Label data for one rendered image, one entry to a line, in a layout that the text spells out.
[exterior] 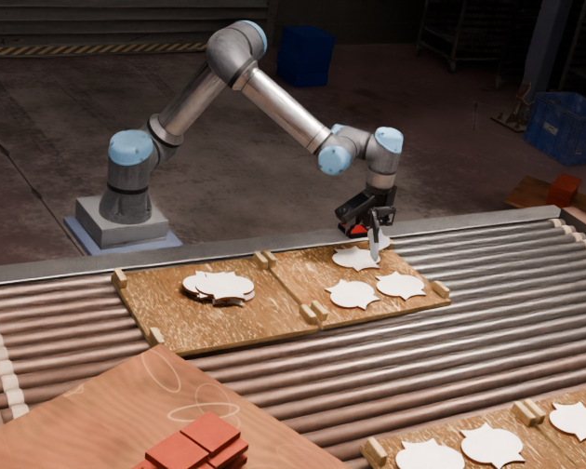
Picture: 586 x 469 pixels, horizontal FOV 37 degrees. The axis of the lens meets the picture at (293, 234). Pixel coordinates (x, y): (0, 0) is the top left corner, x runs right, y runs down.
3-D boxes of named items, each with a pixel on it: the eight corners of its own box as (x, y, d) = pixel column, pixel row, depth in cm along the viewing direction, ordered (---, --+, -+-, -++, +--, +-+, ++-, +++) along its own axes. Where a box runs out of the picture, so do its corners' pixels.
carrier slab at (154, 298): (110, 280, 219) (111, 274, 218) (256, 261, 239) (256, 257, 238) (158, 361, 193) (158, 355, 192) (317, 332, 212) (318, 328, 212)
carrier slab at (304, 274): (257, 261, 239) (258, 255, 239) (378, 243, 260) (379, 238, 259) (322, 330, 214) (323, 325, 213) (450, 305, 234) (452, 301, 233)
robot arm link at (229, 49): (206, 26, 213) (357, 157, 214) (224, 19, 223) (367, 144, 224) (183, 61, 219) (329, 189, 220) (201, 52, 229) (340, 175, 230)
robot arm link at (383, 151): (377, 123, 232) (407, 130, 231) (369, 160, 237) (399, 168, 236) (370, 131, 226) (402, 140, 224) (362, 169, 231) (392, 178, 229)
